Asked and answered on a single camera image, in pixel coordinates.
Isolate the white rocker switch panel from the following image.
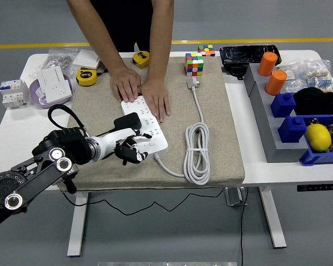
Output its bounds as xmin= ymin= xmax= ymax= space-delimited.
xmin=41 ymin=65 xmax=66 ymax=87

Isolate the blue block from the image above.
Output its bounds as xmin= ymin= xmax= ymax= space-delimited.
xmin=270 ymin=93 xmax=297 ymax=119
xmin=277 ymin=115 xmax=307 ymax=144

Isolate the yellow lemon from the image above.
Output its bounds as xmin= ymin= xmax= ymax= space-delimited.
xmin=305 ymin=124 xmax=332 ymax=152

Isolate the black hanging cable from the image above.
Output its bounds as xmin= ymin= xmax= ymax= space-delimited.
xmin=240 ymin=187 xmax=249 ymax=266

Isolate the person's left hand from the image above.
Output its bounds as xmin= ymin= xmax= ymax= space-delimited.
xmin=138 ymin=79 xmax=171 ymax=124

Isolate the silver box under table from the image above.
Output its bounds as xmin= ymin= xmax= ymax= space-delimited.
xmin=224 ymin=187 xmax=248 ymax=207

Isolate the purple plate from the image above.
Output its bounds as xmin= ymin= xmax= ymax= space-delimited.
xmin=29 ymin=74 xmax=73 ymax=109

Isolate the white power strip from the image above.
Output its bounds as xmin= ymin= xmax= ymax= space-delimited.
xmin=120 ymin=95 xmax=169 ymax=156

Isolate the large colourful puzzle cube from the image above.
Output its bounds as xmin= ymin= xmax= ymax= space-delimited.
xmin=185 ymin=52 xmax=205 ymax=77

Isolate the white square switch panel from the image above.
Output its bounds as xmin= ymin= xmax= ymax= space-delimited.
xmin=72 ymin=49 xmax=100 ymax=70

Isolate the grey-brown mat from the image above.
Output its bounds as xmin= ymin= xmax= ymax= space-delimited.
xmin=58 ymin=57 xmax=245 ymax=192

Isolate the white wall socket panel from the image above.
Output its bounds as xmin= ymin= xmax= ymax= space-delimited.
xmin=43 ymin=80 xmax=73 ymax=104

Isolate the small colourful puzzle cube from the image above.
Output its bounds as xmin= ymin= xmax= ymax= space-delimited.
xmin=198 ymin=44 xmax=216 ymax=57

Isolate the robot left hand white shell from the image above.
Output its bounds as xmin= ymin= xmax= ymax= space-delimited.
xmin=93 ymin=127 xmax=153 ymax=166

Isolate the white circuit breaker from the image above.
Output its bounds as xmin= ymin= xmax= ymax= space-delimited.
xmin=0 ymin=79 xmax=29 ymax=110

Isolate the person's right hand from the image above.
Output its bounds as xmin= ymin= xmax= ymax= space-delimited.
xmin=110 ymin=66 xmax=142 ymax=103

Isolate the clear bag of screws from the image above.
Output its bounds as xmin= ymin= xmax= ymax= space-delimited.
xmin=29 ymin=47 xmax=79 ymax=78

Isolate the blue plastic bin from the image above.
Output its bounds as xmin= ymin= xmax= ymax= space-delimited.
xmin=299 ymin=113 xmax=333 ymax=167

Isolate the black table control panel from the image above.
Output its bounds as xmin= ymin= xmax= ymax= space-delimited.
xmin=296 ymin=183 xmax=333 ymax=192

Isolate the clear bag of resistors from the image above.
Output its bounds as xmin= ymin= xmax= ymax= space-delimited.
xmin=305 ymin=59 xmax=333 ymax=94

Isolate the yellow tape measure with strap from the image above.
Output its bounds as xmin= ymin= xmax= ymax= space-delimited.
xmin=75 ymin=65 xmax=109 ymax=86

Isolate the black wrapped tray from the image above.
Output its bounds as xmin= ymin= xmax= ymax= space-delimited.
xmin=219 ymin=44 xmax=283 ymax=67

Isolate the person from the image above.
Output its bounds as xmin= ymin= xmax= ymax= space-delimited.
xmin=66 ymin=0 xmax=175 ymax=53

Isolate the grey stepped block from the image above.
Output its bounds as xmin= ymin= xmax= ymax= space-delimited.
xmin=243 ymin=63 xmax=309 ymax=163

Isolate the clear bag of small parts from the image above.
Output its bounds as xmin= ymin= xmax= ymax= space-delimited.
xmin=277 ymin=62 xmax=309 ymax=94

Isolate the white power strip cable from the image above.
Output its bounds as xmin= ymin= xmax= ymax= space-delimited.
xmin=154 ymin=76 xmax=211 ymax=185

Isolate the black cloth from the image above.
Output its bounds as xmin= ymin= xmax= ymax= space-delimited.
xmin=292 ymin=87 xmax=333 ymax=116

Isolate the white table leg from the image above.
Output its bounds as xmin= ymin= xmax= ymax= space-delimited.
xmin=67 ymin=191 xmax=89 ymax=257
xmin=259 ymin=186 xmax=287 ymax=248

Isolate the orange cylinder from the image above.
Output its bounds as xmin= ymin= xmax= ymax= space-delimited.
xmin=257 ymin=52 xmax=279 ymax=76
xmin=265 ymin=69 xmax=288 ymax=96

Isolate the black plug adapter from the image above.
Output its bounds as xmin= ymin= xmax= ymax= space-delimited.
xmin=113 ymin=112 xmax=143 ymax=131

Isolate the black plug cord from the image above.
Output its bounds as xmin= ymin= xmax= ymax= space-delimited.
xmin=61 ymin=126 xmax=228 ymax=216

